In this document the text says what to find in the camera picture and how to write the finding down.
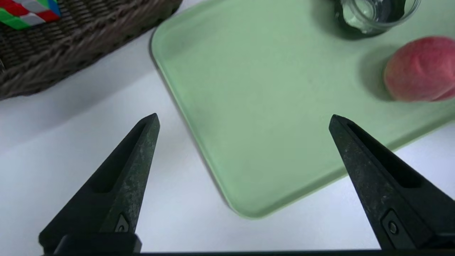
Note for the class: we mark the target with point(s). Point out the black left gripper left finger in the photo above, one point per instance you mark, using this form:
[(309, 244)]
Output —
[(115, 188)]

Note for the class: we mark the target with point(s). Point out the multicoloured puzzle cube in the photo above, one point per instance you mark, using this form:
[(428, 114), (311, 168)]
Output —
[(28, 14)]

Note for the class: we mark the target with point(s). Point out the realistic pink peach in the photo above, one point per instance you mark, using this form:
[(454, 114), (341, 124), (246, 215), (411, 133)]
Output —
[(419, 69)]

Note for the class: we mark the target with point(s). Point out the light green plastic tray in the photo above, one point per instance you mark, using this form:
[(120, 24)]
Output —
[(266, 106)]

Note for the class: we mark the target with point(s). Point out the dark brown wicker basket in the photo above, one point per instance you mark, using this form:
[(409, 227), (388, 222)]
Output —
[(71, 53)]

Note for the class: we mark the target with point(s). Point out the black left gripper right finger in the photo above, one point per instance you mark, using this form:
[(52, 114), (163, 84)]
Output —
[(387, 188)]

